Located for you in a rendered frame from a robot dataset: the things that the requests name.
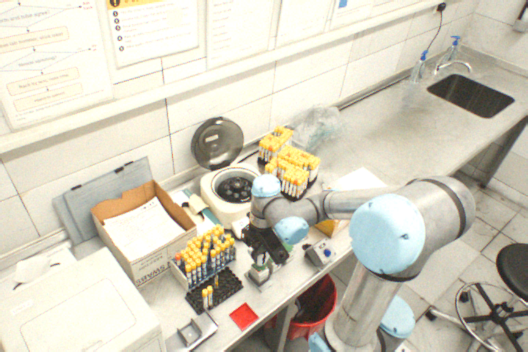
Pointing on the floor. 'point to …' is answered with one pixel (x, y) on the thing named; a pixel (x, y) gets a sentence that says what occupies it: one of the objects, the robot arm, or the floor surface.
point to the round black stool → (489, 329)
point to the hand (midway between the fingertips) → (262, 265)
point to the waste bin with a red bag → (321, 289)
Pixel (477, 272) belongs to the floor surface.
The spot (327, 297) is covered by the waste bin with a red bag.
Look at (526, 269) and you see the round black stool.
